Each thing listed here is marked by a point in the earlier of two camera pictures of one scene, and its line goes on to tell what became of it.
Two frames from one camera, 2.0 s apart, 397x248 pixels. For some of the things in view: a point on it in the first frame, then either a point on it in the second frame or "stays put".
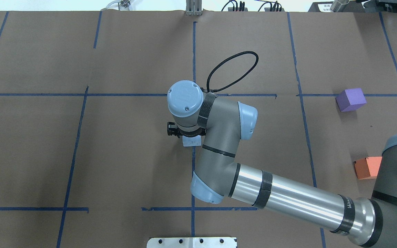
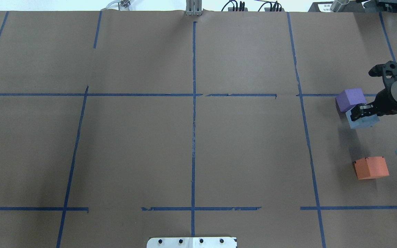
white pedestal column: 192,242 stays put
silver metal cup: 337,6 stays put
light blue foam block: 195,141 -> 362,122
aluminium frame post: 194,8 stays put
